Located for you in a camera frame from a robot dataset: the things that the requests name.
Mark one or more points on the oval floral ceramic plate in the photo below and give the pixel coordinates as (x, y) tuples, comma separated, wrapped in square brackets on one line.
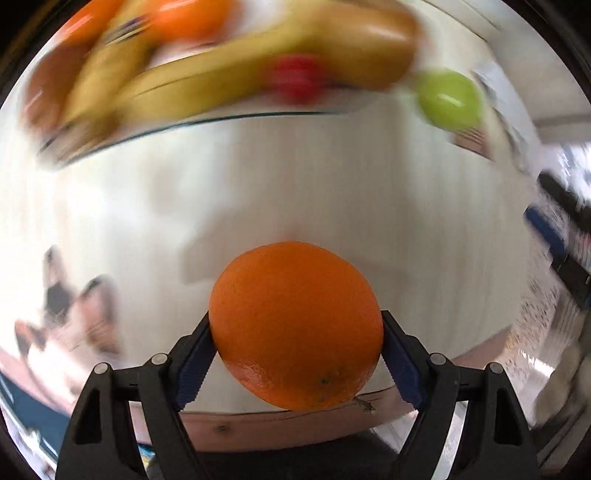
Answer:
[(277, 106)]

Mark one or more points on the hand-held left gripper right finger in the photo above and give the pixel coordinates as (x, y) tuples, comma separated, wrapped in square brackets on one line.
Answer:
[(401, 364)]

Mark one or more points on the red cherry tomato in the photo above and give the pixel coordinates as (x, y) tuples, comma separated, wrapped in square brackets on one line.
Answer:
[(295, 76)]

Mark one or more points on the striped cat print tablecloth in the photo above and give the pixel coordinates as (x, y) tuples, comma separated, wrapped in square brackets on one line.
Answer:
[(323, 184)]

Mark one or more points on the green apple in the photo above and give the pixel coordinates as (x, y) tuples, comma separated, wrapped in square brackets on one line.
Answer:
[(450, 99)]

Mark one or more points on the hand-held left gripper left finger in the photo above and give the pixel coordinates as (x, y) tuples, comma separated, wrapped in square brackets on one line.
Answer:
[(198, 362)]

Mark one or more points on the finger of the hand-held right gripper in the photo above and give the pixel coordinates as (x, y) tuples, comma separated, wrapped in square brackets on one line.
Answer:
[(547, 230), (561, 189)]

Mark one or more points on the plain yellow banana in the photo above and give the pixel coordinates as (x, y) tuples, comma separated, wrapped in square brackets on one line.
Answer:
[(207, 74)]

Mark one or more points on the patterned glass sliding door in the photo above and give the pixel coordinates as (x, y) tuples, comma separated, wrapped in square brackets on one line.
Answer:
[(540, 323)]

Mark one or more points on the spotted yellow banana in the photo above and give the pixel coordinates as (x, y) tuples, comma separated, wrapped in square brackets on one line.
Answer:
[(106, 78)]

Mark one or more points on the orange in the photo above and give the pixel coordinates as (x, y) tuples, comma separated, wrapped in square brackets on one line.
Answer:
[(194, 16), (87, 18), (295, 323)]

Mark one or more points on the reddish brown pear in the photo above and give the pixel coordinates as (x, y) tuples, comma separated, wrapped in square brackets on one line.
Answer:
[(44, 92)]

